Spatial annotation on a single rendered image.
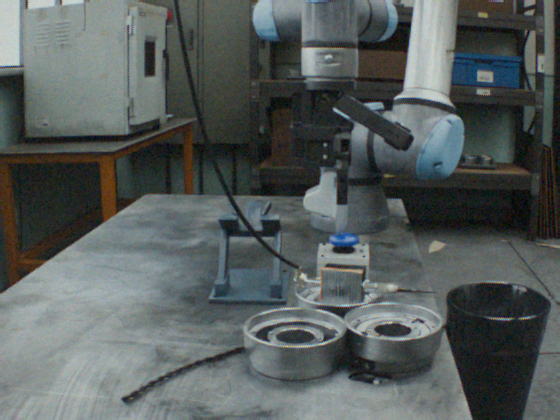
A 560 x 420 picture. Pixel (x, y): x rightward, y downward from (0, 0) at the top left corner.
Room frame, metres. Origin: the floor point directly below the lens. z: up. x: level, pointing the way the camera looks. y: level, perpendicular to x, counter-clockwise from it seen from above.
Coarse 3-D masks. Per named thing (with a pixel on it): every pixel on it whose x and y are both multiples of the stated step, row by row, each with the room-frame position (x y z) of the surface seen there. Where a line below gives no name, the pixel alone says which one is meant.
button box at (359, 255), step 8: (320, 248) 0.89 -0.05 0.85; (328, 248) 0.89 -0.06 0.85; (336, 248) 0.88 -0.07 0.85; (352, 248) 0.87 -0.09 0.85; (360, 248) 0.89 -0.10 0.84; (320, 256) 0.85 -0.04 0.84; (328, 256) 0.85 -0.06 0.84; (336, 256) 0.85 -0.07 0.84; (344, 256) 0.85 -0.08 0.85; (352, 256) 0.85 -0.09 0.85; (360, 256) 0.85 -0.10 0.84; (368, 256) 0.85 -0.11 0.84; (320, 264) 0.85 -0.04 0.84; (344, 264) 0.84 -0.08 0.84; (352, 264) 0.84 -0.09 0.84; (360, 264) 0.84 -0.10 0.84; (368, 264) 0.84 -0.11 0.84; (368, 272) 0.84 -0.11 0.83
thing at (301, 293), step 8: (368, 280) 0.76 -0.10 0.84; (296, 288) 0.73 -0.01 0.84; (304, 288) 0.75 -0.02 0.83; (312, 288) 0.76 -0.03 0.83; (296, 296) 0.71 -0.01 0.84; (304, 296) 0.74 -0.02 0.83; (368, 296) 0.74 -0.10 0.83; (376, 296) 0.73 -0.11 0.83; (296, 304) 0.71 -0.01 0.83; (304, 304) 0.69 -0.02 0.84; (312, 304) 0.69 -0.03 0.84; (320, 304) 0.68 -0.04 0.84; (328, 304) 0.68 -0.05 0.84; (360, 304) 0.68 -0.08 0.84; (336, 312) 0.67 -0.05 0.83; (344, 312) 0.67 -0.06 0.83
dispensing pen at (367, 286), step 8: (328, 264) 0.73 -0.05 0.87; (336, 264) 0.73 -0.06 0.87; (296, 272) 0.73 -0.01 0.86; (296, 280) 0.73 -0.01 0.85; (304, 280) 0.73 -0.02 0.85; (312, 280) 0.73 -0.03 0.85; (368, 288) 0.70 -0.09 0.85; (376, 288) 0.70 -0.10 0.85; (384, 288) 0.70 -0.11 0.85; (392, 288) 0.70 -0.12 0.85; (400, 288) 0.70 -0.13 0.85; (408, 288) 0.69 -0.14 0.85
